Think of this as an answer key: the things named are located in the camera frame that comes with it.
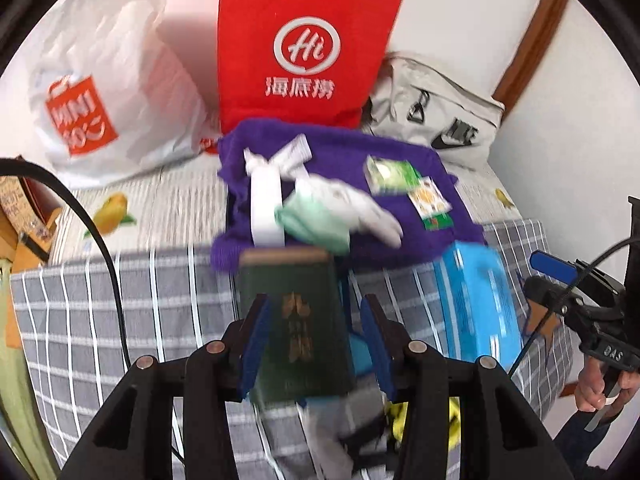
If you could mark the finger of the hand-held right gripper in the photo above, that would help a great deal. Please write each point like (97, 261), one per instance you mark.
(552, 266)
(550, 296)

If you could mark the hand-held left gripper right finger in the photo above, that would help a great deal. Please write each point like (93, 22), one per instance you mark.
(378, 347)

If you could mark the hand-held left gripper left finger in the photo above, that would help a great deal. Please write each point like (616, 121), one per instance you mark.
(252, 347)

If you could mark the dark green booklet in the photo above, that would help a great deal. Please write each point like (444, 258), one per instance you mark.
(300, 310)

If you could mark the green sachet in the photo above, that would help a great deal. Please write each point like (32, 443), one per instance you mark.
(440, 222)

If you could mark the white and green gloves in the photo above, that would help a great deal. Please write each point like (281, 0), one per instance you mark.
(365, 215)

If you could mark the light green cloth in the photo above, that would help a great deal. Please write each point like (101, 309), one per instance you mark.
(310, 220)

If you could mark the fruit print sachet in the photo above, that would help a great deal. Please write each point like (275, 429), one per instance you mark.
(430, 197)

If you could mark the green snack packet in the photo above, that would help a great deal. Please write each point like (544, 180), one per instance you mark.
(392, 175)

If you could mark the person's right hand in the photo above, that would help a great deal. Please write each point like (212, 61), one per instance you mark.
(590, 390)

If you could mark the teal cloth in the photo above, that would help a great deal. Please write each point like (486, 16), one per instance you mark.
(360, 355)

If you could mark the blue tissue pack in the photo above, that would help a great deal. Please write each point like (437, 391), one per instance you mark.
(475, 300)

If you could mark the small black object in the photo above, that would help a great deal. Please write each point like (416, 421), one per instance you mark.
(365, 440)

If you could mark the yellow mesh pouch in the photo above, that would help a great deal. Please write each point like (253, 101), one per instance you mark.
(452, 425)

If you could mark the person's dark trousers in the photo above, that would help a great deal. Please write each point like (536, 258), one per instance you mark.
(585, 445)

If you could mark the grey checked blanket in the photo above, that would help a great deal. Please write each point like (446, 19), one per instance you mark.
(125, 310)

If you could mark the fruit print bed sheet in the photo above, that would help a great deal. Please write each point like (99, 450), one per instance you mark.
(175, 210)

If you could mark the purple towel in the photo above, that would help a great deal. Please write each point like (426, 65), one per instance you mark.
(350, 160)

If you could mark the light green sheet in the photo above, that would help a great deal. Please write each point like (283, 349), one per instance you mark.
(20, 360)

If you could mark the grey waist bag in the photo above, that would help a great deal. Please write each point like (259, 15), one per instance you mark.
(400, 80)

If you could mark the brown cardboard box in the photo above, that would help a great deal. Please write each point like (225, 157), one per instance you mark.
(30, 250)

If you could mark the red paper bag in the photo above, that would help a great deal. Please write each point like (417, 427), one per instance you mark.
(250, 35)

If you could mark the white plastic shopping bag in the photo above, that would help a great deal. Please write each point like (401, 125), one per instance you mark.
(125, 60)

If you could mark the brown wooden frame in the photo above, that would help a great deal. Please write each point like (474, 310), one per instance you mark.
(535, 45)

